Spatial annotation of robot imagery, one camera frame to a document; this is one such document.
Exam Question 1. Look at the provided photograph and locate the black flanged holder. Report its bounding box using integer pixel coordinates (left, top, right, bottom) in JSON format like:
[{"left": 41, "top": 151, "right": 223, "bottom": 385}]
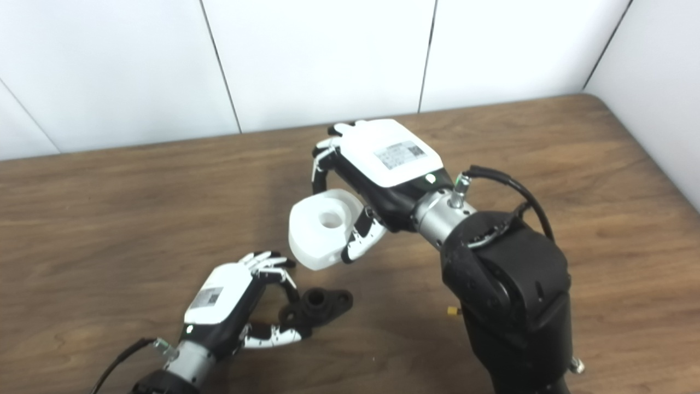
[{"left": 278, "top": 288, "right": 354, "bottom": 337}]

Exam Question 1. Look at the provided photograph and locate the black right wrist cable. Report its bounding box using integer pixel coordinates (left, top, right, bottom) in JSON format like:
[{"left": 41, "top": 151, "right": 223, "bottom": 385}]
[{"left": 448, "top": 165, "right": 556, "bottom": 244}]

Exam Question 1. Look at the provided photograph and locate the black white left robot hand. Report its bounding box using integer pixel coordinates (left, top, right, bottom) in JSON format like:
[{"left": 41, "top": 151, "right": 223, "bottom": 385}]
[{"left": 183, "top": 251, "right": 304, "bottom": 362}]

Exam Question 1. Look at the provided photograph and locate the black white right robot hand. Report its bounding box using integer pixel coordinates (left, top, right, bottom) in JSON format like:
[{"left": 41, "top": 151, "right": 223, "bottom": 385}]
[{"left": 312, "top": 119, "right": 454, "bottom": 264}]

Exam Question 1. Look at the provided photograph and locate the round white plastic piece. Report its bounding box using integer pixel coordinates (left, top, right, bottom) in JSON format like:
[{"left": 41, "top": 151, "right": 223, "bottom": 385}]
[{"left": 288, "top": 189, "right": 364, "bottom": 271}]

